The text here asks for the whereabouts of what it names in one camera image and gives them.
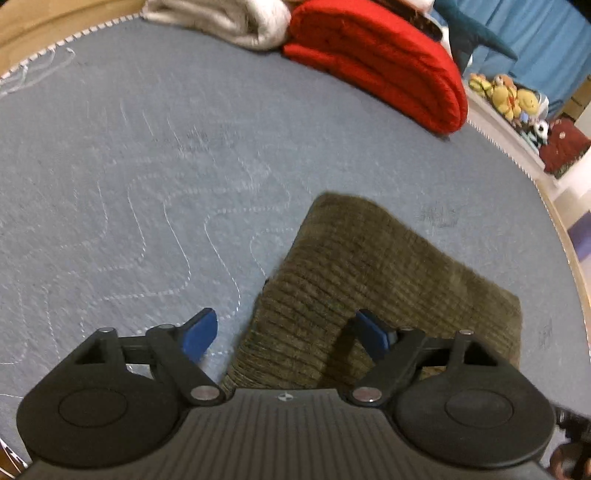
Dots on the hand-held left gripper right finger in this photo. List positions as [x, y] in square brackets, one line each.
[374, 333]

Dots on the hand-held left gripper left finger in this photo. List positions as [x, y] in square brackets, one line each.
[201, 333]

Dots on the olive green knitted cloth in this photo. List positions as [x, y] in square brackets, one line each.
[360, 258]

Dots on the grey quilted blanket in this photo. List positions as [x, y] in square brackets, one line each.
[138, 161]

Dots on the purple box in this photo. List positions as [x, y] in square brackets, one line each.
[581, 244]

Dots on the black and white plush toy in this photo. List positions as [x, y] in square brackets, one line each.
[538, 134]

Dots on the dark red cushion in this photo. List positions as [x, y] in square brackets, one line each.
[565, 147]

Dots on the yellow plush toy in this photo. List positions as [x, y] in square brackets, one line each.
[508, 99]

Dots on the red folded blanket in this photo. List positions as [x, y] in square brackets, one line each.
[383, 60]

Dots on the beige folded blanket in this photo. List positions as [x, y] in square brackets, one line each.
[221, 18]

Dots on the teal plush toy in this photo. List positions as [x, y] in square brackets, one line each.
[466, 23]

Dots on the blue curtain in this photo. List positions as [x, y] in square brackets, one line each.
[545, 41]

